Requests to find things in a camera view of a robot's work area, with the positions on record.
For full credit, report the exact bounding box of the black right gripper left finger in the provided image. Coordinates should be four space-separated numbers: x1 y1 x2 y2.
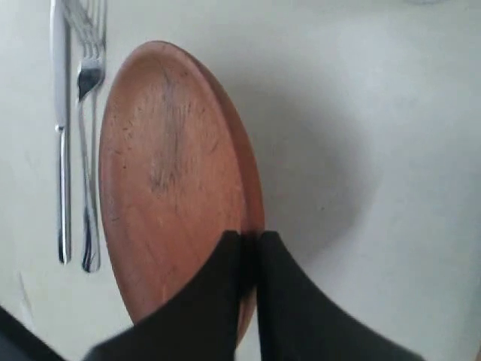
85 231 241 360

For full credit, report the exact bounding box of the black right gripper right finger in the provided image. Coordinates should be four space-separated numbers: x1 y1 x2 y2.
256 231 421 360

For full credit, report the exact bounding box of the brown round plate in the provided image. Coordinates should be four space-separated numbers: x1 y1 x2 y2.
98 41 265 323

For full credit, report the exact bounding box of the silver table knife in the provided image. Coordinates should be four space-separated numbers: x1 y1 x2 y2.
50 1 71 265

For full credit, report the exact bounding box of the silver metal fork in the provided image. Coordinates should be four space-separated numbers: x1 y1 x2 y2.
61 1 107 273

